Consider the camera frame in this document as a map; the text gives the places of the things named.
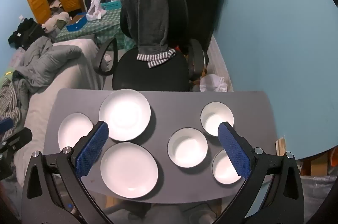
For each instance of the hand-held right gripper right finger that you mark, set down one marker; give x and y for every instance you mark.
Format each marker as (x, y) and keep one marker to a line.
(233, 152)

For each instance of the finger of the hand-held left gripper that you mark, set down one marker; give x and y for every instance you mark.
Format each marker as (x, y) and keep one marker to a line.
(5, 125)
(17, 138)

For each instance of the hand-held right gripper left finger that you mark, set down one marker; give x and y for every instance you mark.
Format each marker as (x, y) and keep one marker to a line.
(92, 150)

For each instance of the white bowl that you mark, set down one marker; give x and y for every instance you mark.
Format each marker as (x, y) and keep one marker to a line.
(187, 147)
(224, 171)
(211, 118)

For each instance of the white plate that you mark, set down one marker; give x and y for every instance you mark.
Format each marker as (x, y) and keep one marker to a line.
(74, 131)
(129, 170)
(125, 114)

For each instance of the grey striped cloth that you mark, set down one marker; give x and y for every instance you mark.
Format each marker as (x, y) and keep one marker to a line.
(10, 100)

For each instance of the pale wooden plank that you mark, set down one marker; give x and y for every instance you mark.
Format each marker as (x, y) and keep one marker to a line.
(280, 146)

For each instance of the pale grey bed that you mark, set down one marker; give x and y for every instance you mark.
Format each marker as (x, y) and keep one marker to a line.
(66, 86)

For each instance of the white plastic bag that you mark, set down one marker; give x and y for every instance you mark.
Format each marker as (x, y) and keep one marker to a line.
(93, 9)
(211, 82)

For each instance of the grey puffer jacket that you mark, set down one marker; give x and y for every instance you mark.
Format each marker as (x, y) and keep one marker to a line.
(45, 60)

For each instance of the brown cardboard box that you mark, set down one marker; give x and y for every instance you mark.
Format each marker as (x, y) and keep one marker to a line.
(314, 163)

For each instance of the silver foil bag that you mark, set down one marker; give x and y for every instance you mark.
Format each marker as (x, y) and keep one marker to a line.
(314, 195)

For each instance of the black office chair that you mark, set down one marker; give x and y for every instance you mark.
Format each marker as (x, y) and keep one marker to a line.
(148, 76)

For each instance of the black clothes heap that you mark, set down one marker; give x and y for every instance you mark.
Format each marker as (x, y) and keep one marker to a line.
(26, 31)

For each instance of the orange container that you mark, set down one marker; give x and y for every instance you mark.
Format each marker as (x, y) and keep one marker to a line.
(333, 158)

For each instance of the beige clothes heap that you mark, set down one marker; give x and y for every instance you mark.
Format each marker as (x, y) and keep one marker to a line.
(56, 19)

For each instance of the blue box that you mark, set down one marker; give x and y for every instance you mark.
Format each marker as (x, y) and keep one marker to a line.
(76, 24)

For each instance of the blue and white carton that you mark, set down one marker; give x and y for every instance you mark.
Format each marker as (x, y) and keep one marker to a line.
(112, 5)

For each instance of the dark grey striped-cuff garment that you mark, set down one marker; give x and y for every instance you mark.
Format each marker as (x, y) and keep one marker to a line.
(150, 15)

